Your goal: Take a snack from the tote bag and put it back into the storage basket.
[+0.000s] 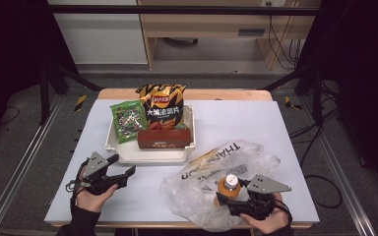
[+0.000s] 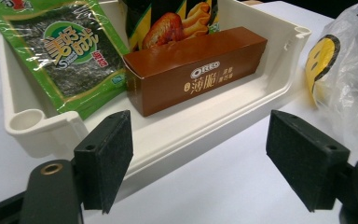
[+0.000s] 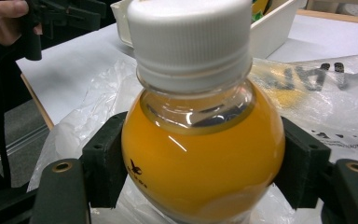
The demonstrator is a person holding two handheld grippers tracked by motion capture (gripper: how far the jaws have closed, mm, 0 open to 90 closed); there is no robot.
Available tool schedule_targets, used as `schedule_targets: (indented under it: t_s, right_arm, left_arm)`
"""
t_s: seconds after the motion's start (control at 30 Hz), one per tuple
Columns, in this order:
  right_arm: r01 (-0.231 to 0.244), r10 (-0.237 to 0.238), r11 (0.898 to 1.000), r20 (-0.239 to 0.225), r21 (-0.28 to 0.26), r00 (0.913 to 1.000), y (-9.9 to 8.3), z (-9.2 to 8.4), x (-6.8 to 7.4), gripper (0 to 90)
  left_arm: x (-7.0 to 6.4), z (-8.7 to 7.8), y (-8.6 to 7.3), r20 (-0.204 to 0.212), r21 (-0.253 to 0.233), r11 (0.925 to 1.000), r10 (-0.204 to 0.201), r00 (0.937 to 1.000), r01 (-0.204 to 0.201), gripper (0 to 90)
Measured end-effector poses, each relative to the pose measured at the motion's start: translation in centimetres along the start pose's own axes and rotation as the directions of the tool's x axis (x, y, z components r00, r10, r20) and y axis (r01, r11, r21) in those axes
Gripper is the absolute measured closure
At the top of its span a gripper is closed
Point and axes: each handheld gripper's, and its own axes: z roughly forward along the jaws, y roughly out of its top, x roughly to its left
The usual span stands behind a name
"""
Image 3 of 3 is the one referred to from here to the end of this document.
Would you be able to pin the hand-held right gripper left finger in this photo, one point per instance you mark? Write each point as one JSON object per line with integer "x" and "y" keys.
{"x": 104, "y": 168}

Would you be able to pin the aluminium floor rail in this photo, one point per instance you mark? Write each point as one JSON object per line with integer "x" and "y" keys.
{"x": 18, "y": 144}

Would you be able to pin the clear plastic shopping bag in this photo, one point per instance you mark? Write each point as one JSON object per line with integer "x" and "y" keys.
{"x": 323, "y": 102}

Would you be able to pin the orange juice bottle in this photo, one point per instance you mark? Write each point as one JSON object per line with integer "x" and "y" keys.
{"x": 199, "y": 155}

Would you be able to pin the white table cover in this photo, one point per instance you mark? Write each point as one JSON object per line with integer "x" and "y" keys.
{"x": 74, "y": 68}

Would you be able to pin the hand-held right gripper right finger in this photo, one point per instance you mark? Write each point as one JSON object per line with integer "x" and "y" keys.
{"x": 304, "y": 168}

